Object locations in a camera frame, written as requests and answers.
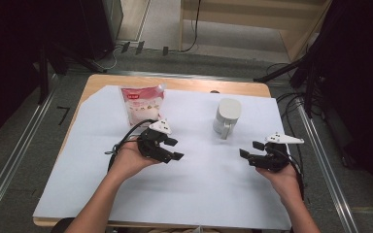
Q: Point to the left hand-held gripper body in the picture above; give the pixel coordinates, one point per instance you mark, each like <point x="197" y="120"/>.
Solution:
<point x="152" y="142"/>

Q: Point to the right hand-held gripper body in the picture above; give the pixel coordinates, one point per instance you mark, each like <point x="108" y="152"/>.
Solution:
<point x="273" y="158"/>

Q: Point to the pink and white pouch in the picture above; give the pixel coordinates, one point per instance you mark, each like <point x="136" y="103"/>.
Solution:
<point x="144" y="106"/>

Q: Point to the person's right hand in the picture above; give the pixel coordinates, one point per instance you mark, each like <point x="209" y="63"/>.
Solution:
<point x="283" y="183"/>

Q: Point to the person's left hand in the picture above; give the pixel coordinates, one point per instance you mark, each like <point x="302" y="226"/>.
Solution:
<point x="128" y="160"/>

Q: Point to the white paper sheet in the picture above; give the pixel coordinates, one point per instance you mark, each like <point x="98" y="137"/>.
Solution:
<point x="191" y="194"/>

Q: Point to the wooden table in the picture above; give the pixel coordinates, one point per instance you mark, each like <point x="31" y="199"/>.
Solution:
<point x="191" y="84"/>

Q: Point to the black metal stand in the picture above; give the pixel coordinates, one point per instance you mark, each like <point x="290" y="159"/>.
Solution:
<point x="278" y="72"/>
<point x="43" y="81"/>

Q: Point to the dark curtain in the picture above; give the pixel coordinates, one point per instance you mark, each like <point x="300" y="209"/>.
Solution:
<point x="362" y="81"/>
<point x="9" y="64"/>

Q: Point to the black cabinet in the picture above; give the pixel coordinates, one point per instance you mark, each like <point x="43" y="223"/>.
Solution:
<point x="94" y="29"/>

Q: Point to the wooden shelf unit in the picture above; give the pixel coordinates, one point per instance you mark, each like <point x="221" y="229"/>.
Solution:
<point x="239" y="13"/>

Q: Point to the metal floor rail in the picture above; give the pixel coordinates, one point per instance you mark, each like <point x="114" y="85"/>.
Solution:
<point x="175" y="76"/>
<point x="323" y="168"/>
<point x="13" y="150"/>

